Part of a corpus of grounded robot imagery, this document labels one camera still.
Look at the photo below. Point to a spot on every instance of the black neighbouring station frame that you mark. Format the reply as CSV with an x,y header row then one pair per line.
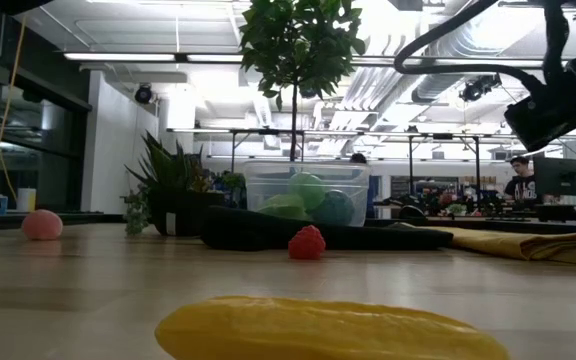
x,y
410,165

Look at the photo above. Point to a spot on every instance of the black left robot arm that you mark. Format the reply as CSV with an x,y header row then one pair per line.
x,y
23,5

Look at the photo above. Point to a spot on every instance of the yellow cloth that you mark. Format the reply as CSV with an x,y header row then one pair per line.
x,y
518,245

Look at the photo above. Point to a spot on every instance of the round green cabbage toy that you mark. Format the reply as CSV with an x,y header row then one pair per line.
x,y
308,189

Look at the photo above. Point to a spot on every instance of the blue cup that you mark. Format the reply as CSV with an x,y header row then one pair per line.
x,y
0,205

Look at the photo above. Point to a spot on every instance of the long ceiling light fixture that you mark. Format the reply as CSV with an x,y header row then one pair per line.
x,y
118,57

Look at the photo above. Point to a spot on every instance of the clear plastic tupperware container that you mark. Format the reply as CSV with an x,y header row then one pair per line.
x,y
255,200

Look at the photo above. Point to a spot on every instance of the silver spiral ventilation duct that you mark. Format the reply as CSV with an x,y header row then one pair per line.
x,y
468,40

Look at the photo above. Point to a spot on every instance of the red strawberry toy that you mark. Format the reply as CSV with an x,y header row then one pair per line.
x,y
307,244

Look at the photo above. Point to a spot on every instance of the light green lettuce leaf toy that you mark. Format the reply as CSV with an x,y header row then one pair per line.
x,y
283,207

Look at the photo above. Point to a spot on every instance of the potted succulent plant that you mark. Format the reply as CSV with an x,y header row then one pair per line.
x,y
178,175

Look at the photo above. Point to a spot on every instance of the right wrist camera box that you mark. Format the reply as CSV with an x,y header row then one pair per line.
x,y
548,115

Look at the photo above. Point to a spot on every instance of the black ceiling device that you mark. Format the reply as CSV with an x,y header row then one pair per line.
x,y
478,87

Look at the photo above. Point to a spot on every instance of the black cloth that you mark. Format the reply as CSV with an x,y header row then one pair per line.
x,y
253,232

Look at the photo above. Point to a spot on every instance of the leafy tree in black pot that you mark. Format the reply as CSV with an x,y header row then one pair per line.
x,y
298,40

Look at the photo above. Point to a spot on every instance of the white cylindrical cup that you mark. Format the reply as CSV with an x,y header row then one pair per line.
x,y
24,200

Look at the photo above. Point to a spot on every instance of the yellow banana toy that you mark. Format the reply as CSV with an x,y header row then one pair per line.
x,y
318,330

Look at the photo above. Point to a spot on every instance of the small green leafy plant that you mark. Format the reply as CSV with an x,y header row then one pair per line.
x,y
234,187

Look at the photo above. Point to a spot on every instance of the round black ceiling camera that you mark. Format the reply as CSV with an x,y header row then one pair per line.
x,y
143,94

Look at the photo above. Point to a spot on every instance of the striped green watermelon toy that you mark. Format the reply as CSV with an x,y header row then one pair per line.
x,y
335,210

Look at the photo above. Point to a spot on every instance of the person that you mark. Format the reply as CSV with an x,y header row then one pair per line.
x,y
358,158
520,185

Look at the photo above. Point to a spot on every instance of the pink peach toy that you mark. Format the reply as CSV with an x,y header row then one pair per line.
x,y
42,226

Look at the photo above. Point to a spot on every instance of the black computer monitor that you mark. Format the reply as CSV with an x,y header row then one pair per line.
x,y
563,176

